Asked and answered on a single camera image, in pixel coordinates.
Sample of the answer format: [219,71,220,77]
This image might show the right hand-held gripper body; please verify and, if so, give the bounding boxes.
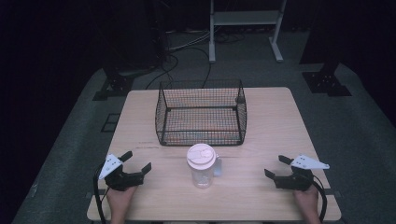
[274,154,331,192]

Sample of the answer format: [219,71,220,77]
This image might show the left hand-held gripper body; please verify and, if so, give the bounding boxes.
[98,153,146,192]

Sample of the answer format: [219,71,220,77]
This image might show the clear cup with white lid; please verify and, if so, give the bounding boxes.
[186,143,223,189]

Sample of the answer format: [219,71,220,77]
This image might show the black wire mesh basket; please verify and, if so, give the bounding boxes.
[154,78,248,147]

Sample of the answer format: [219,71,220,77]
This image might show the person's left hand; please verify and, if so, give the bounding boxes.
[106,185,138,224]

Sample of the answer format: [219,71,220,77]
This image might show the person's right hand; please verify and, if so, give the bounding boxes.
[292,184,322,224]

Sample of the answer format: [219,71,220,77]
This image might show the black stand base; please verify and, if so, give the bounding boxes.
[92,66,134,102]
[302,62,353,97]

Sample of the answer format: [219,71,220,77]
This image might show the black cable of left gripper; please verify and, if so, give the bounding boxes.
[92,162,110,224]

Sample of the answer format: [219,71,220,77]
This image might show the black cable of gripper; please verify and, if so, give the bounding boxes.
[92,162,110,224]
[311,175,329,223]

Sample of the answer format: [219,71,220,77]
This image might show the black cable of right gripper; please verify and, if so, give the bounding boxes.
[311,175,329,223]

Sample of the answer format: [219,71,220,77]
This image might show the black floor cable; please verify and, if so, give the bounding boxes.
[145,46,213,91]

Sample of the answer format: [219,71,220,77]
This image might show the white metal table frame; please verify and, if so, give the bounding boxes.
[208,0,288,63]

